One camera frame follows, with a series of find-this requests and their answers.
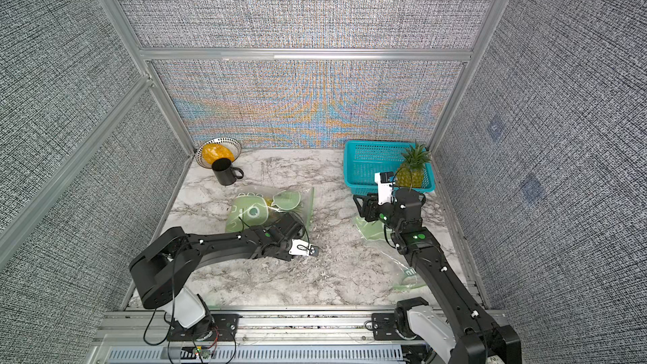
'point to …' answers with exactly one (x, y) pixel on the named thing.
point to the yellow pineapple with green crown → (410, 173)
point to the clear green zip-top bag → (376, 232)
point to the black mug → (226, 177)
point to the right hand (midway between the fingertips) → (362, 189)
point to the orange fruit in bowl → (212, 152)
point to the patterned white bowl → (232, 145)
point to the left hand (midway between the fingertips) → (297, 236)
